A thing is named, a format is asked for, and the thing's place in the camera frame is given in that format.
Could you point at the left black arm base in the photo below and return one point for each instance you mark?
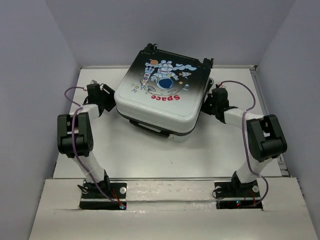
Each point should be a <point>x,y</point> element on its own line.
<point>113,200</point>

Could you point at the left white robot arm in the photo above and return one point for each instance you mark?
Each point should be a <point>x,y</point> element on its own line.
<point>75,137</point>

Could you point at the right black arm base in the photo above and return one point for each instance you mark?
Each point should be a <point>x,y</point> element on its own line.
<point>234,196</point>

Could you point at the black white space suitcase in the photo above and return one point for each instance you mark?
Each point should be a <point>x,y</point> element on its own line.
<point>163,92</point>

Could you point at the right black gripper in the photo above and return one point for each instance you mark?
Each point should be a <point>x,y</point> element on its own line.
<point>204,109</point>

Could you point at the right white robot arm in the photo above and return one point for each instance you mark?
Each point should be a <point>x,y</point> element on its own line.
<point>262,137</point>

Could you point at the aluminium table rail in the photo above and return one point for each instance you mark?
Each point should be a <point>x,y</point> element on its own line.
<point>259,166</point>

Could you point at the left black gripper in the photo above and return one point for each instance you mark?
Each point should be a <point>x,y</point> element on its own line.
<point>112,96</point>

